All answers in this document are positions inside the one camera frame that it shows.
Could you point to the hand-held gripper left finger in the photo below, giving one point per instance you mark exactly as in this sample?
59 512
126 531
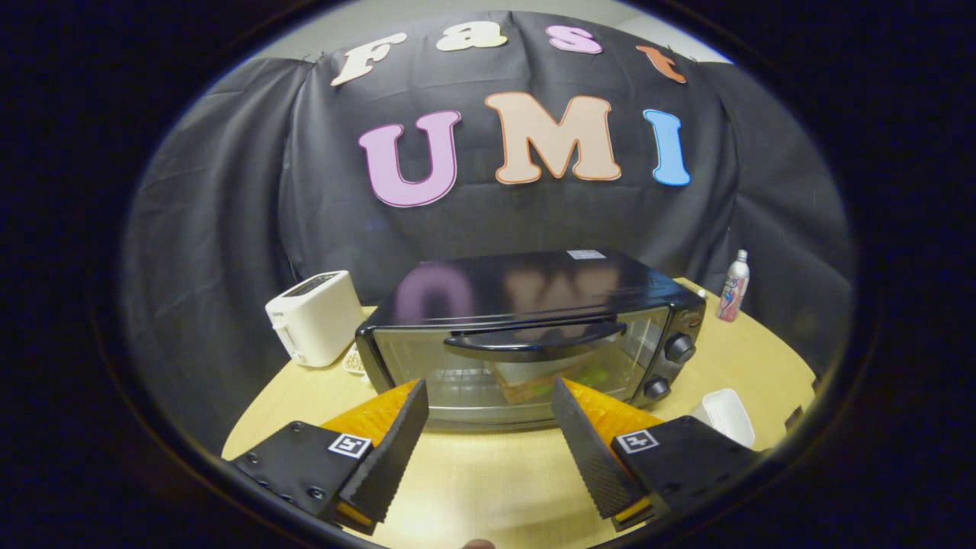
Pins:
393 450

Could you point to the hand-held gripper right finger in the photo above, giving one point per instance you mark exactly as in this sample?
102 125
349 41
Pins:
587 450

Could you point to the sandwich with lettuce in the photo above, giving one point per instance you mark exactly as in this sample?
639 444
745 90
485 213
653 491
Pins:
534 377

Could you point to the black toaster oven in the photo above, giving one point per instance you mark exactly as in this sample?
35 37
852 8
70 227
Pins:
534 282

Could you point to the white toaster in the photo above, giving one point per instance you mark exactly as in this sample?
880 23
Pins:
316 316

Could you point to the small white trivet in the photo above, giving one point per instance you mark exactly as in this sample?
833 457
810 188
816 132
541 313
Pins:
354 361

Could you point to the white plastic tray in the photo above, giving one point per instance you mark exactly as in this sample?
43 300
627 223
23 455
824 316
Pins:
724 415

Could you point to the white bottle with pink label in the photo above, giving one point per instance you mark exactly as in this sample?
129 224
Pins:
733 290

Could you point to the black backdrop cloth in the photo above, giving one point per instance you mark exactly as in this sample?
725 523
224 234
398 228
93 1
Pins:
229 191

